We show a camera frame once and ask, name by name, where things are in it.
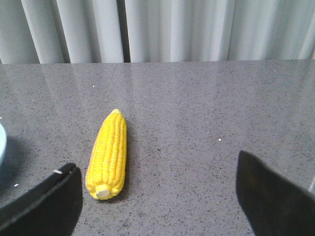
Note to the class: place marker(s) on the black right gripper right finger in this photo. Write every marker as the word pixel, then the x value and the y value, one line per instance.
pixel 273 205

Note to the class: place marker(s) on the light blue round plate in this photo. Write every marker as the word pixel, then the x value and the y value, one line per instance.
pixel 3 142

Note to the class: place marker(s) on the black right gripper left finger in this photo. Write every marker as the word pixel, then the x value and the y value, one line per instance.
pixel 52 208

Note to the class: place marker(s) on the grey pleated curtain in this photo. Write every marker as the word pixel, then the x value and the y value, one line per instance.
pixel 111 31

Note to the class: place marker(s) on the yellow corn cob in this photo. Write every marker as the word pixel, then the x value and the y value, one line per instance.
pixel 106 172

